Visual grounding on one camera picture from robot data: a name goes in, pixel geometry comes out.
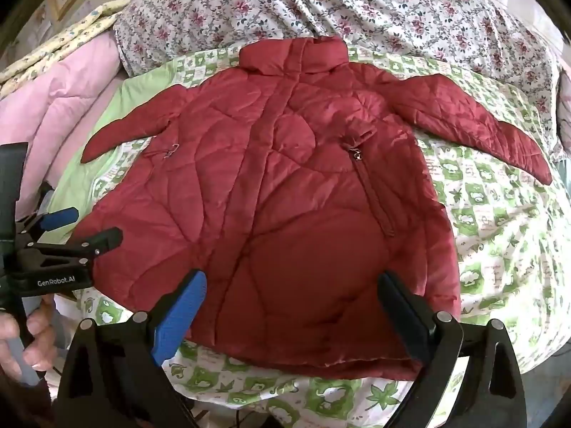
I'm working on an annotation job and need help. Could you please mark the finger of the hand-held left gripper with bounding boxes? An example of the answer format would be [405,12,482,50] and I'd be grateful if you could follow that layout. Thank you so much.
[27,226,124,274]
[15,207,80,238]

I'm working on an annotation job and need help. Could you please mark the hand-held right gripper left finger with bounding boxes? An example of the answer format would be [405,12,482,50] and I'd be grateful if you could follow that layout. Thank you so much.
[56,269,208,428]

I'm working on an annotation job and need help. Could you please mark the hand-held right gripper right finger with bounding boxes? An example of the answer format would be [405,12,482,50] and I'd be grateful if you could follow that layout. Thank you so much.
[377,271,529,428]

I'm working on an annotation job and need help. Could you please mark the red quilted jacket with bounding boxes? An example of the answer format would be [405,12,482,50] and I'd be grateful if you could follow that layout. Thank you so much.
[71,37,554,382]

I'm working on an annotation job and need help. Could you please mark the person's left hand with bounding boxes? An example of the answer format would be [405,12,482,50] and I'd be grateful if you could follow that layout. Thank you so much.
[0,296,60,388]

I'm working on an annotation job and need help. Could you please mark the pink blanket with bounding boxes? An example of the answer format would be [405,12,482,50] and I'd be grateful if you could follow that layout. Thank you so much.
[0,31,123,220]

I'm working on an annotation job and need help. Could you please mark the green checked bedsheet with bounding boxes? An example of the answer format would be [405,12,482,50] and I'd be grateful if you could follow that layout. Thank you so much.
[47,47,571,428]

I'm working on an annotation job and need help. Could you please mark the yellow floral cloth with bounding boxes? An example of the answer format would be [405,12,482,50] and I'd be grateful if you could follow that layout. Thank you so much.
[0,0,131,95]

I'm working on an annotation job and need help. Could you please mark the floral rose quilt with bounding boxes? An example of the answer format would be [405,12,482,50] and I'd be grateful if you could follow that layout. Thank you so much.
[113,0,564,161]

